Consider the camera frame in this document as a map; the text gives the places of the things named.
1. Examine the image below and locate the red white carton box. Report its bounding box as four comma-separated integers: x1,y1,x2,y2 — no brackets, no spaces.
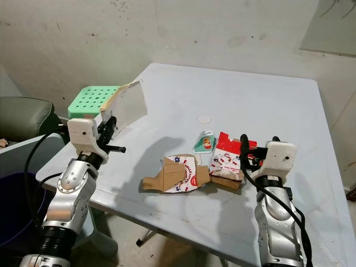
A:
209,131,258,182

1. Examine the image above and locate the green plastic stool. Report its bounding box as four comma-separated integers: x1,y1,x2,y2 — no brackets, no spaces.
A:
67,85,123,120

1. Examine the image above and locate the dark metal table leg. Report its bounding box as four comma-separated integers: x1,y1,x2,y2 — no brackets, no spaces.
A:
136,227,157,248

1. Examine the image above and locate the grey rubbish bin dark bag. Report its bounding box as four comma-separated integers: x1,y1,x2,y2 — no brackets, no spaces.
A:
0,133,72,250

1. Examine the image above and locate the flattened printed cardboard box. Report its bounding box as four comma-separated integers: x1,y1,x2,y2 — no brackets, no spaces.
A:
141,154,212,194

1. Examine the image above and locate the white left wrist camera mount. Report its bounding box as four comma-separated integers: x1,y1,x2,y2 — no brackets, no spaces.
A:
68,117,110,164

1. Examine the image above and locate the small teal packet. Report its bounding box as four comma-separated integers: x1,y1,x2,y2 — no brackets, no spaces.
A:
193,130,217,155

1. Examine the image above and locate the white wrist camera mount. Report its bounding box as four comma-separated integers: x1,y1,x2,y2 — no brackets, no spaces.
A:
68,117,110,164
255,141,297,182

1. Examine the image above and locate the grey wall panel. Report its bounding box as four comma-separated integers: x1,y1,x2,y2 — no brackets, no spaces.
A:
299,0,356,57

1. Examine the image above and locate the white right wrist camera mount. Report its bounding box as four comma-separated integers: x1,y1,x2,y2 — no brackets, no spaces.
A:
255,141,297,182

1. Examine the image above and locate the dark green cushioned chair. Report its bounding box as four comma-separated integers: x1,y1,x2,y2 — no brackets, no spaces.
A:
0,96,60,143

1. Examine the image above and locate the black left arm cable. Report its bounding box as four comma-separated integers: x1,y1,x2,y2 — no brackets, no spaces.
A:
28,129,71,229

